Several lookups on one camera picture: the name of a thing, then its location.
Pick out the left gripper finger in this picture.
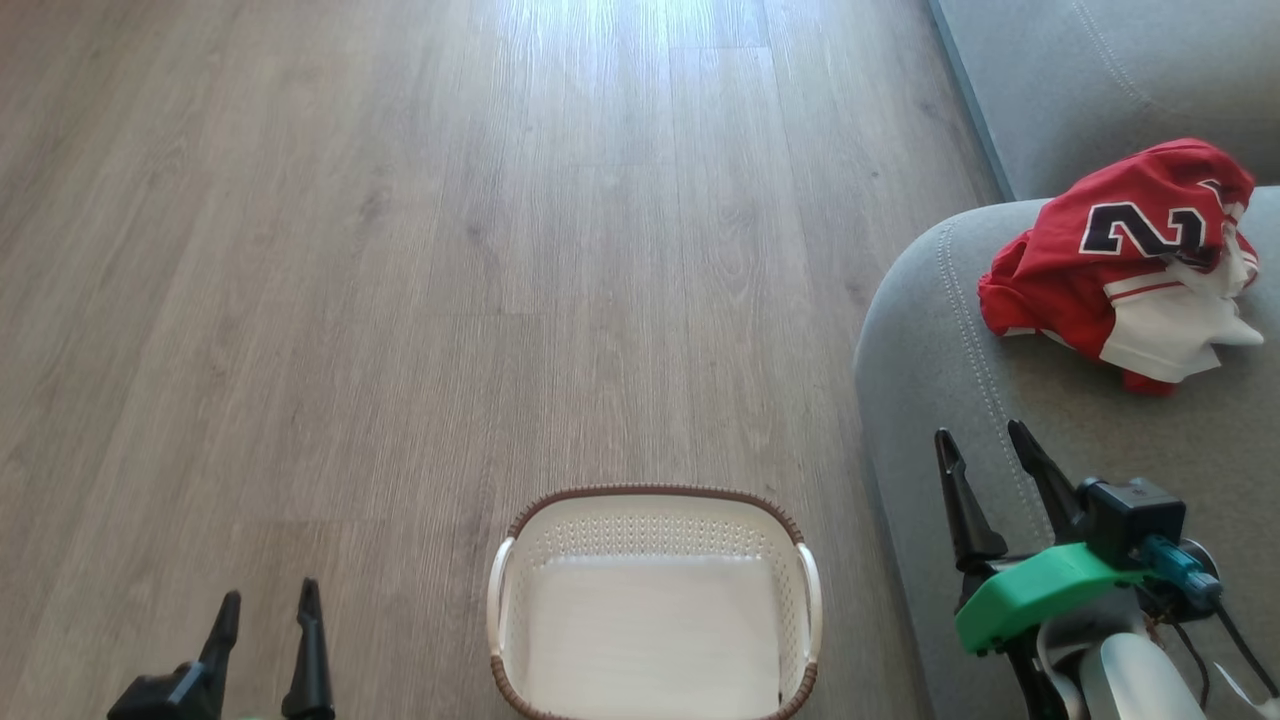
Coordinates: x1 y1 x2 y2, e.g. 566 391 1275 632
281 577 337 720
106 589 242 720

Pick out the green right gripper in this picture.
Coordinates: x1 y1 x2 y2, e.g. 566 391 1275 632
934 419 1147 658

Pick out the red basketball jersey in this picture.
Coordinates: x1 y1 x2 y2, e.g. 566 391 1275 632
977 138 1267 397

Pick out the white laundry basket brown rim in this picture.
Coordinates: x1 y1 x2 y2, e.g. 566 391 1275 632
486 484 824 720

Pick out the grey fabric sofa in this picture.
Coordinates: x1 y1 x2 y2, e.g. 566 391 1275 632
854 0 1280 720

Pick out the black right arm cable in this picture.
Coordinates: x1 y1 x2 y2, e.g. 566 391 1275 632
1140 534 1280 703

